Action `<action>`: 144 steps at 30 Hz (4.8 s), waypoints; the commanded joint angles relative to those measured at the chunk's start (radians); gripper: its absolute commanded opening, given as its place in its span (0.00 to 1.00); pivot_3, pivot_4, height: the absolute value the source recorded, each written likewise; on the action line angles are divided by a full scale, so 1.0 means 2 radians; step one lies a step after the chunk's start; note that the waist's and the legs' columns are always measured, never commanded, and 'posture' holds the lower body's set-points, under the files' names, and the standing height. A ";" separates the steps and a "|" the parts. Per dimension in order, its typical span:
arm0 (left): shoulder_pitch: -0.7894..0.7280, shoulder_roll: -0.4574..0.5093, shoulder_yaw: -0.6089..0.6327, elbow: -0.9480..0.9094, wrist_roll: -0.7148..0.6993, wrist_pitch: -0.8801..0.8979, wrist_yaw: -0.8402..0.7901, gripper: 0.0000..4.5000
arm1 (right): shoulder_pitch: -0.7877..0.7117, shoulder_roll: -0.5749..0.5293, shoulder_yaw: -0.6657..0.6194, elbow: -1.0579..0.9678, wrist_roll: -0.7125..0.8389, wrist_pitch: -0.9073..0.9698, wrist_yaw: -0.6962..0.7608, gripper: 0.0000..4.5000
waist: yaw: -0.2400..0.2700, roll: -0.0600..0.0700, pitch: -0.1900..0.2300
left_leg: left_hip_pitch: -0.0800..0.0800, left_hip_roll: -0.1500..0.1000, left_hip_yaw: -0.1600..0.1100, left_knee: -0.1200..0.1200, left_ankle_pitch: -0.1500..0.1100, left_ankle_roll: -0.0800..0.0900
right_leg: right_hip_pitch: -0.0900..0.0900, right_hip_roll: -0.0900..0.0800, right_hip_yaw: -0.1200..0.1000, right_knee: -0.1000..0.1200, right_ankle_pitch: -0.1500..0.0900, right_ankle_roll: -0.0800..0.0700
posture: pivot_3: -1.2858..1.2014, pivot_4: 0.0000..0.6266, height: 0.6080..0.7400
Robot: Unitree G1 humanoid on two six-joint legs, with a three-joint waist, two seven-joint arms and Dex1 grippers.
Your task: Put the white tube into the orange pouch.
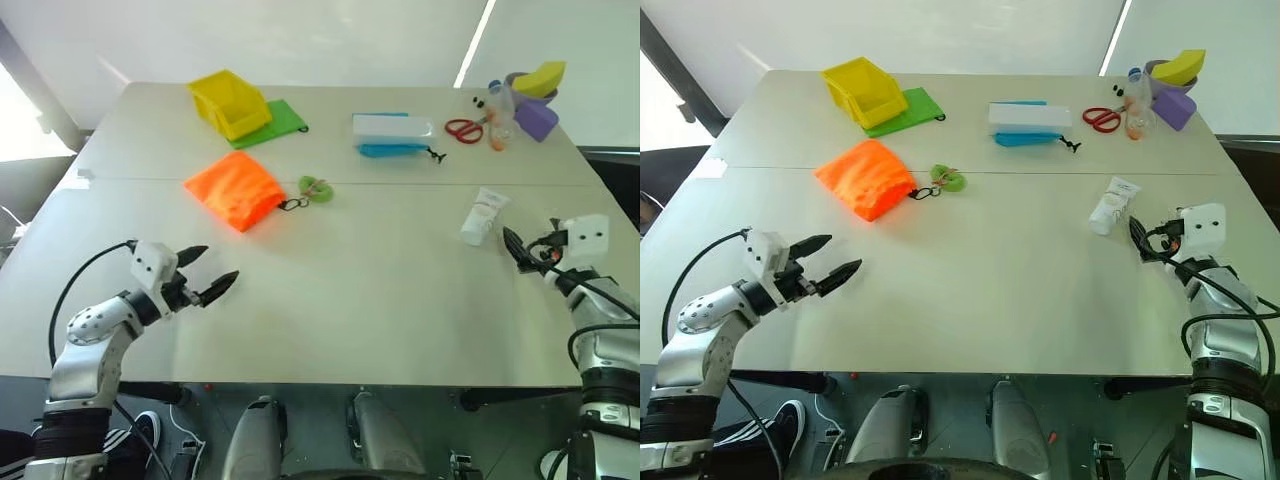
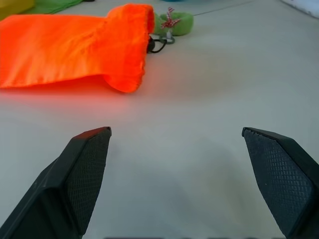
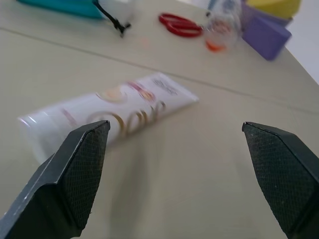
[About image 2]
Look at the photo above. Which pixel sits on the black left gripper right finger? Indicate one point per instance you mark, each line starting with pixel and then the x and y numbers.
pixel 281 174

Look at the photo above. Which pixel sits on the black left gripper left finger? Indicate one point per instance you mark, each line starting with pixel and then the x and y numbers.
pixel 82 174

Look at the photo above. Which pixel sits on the green cloth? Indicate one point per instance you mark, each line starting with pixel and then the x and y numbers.
pixel 53 6

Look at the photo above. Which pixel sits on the yellow object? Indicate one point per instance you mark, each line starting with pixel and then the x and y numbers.
pixel 13 7

